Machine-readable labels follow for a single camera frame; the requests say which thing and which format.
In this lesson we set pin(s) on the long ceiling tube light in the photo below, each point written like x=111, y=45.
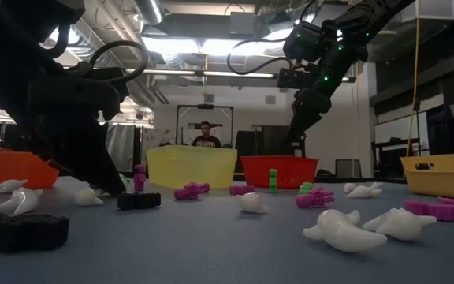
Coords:
x=231, y=74

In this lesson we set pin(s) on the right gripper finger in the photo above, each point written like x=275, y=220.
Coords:
x=302, y=122

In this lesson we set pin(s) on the black toy figurine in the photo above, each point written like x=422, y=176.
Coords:
x=138, y=200
x=26, y=232

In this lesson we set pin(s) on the yellow translucent bin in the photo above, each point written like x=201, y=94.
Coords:
x=191, y=167

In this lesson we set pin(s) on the person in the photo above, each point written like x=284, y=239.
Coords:
x=206, y=138

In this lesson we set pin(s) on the green monster figurine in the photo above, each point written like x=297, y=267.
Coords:
x=126, y=180
x=273, y=180
x=305, y=188

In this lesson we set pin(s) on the black gantry frame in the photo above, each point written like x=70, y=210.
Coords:
x=205, y=106

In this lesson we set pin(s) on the silver round ventilation duct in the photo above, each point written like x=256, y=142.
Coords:
x=150, y=10

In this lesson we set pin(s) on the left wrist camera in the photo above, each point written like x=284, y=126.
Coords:
x=109, y=94

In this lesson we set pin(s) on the white ghost figurine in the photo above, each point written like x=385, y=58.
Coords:
x=400, y=225
x=349, y=187
x=251, y=203
x=365, y=192
x=8, y=185
x=87, y=197
x=377, y=184
x=343, y=236
x=22, y=200

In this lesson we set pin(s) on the black cabinet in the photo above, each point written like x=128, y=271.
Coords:
x=268, y=142

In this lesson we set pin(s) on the orange round bowl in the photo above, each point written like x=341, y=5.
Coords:
x=2, y=169

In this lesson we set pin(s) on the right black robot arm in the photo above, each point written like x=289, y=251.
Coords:
x=349, y=23

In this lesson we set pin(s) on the whiteboard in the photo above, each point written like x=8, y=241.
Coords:
x=398, y=128

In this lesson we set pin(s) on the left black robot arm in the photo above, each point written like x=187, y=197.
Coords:
x=6, y=47

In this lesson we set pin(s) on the red slotted basket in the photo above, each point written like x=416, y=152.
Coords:
x=294, y=171

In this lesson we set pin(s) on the grey ceiling air unit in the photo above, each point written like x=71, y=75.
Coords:
x=246, y=23

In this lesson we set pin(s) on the grey trash bin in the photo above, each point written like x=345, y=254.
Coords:
x=348, y=167

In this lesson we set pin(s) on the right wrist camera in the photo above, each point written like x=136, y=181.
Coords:
x=292, y=79

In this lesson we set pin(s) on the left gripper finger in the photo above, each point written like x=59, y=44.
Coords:
x=85, y=158

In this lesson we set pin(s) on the grey fabric cover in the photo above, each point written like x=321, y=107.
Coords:
x=123, y=146

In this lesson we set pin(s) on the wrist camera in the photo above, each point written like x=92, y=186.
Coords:
x=292, y=79
x=109, y=94

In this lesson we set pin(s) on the black shelf rack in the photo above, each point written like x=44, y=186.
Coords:
x=388, y=158

